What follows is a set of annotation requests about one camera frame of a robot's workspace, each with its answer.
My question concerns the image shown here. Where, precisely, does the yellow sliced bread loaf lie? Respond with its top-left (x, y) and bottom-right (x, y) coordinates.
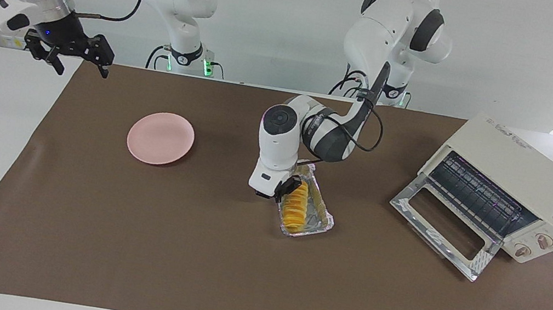
top-left (280, 179), bottom-right (312, 233)

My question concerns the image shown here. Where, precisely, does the aluminium foil tray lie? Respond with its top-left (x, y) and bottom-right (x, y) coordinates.
top-left (272, 159), bottom-right (343, 243)

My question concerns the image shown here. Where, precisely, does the glass oven door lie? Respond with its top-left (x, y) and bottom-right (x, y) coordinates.
top-left (379, 171), bottom-right (511, 286)

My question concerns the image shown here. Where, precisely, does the cream toaster oven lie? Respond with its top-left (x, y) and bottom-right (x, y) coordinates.
top-left (379, 101), bottom-right (553, 295)

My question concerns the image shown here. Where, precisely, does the pink round plate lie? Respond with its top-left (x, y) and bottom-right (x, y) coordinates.
top-left (123, 107), bottom-right (198, 171)

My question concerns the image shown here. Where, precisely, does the brown table mat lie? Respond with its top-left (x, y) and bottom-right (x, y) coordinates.
top-left (0, 45), bottom-right (553, 310)

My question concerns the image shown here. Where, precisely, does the black base cable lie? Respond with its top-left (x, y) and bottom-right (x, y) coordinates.
top-left (328, 64), bottom-right (374, 102)
top-left (145, 42), bottom-right (172, 72)

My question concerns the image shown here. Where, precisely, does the white wall socket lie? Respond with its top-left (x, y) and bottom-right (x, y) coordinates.
top-left (0, 33), bottom-right (29, 51)

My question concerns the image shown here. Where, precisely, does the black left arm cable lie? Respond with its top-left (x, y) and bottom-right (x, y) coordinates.
top-left (333, 66), bottom-right (393, 155)

